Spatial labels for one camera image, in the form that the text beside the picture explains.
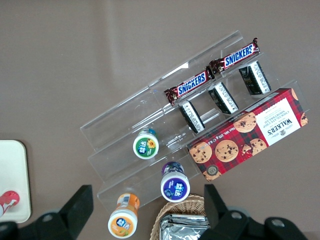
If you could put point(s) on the clear acrylic step stand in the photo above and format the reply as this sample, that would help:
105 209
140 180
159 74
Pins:
120 125

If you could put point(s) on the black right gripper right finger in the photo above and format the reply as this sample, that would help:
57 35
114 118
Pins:
220 220

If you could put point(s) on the red Walkers cookie box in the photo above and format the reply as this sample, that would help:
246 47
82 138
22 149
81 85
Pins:
250 135

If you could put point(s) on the silver foil tray stack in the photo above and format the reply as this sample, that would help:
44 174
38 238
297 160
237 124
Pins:
182 226

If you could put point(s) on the green label gum bottle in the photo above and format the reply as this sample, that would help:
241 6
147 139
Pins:
146 146

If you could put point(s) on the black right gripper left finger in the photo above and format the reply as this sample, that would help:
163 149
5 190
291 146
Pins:
75 210

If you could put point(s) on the cream plastic serving tray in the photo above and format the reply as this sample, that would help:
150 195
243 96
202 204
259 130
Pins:
12 170

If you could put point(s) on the Snickers chocolate bar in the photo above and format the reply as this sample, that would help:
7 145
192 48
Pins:
191 85
237 56

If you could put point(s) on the flat light wicker basket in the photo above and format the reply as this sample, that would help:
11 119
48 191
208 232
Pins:
175 203

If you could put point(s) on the purple label gum bottle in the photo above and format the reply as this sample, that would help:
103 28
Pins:
175 187

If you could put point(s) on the small black white box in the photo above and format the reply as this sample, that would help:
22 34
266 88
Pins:
223 98
255 77
192 116

